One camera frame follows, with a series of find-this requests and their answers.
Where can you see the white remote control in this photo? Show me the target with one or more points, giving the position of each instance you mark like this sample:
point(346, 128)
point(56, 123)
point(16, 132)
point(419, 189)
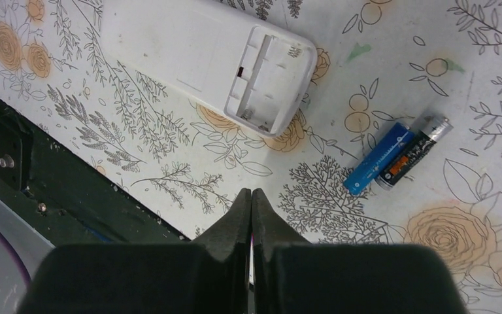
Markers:
point(250, 71)

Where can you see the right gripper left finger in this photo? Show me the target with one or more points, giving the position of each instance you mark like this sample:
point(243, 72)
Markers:
point(206, 275)

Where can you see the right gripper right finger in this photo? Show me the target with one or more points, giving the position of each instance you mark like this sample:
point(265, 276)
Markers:
point(293, 275)

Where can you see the floral table mat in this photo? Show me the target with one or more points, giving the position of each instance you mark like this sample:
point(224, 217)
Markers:
point(379, 62)

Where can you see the blue AA battery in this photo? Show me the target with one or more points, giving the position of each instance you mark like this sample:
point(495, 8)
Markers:
point(379, 157)

